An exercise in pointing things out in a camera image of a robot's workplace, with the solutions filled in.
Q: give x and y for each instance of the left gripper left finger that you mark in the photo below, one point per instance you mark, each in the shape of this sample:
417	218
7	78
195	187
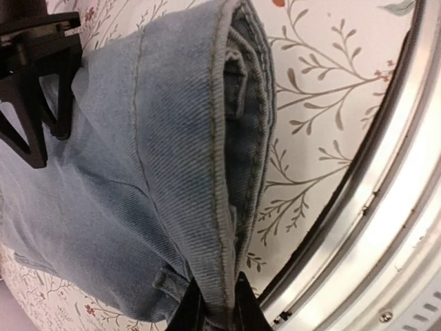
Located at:
190	315

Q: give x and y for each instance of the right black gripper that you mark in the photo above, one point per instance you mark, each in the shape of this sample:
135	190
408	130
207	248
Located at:
32	36

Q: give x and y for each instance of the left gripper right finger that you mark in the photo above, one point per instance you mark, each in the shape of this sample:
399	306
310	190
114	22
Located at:
248	315

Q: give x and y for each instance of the blue denim garment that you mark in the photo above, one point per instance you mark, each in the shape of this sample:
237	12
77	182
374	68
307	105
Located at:
160	181

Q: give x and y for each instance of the floral patterned table mat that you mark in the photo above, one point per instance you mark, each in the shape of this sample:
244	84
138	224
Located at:
333	63

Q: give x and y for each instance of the front aluminium rail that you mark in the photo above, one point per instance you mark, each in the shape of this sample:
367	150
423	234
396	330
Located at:
373	262

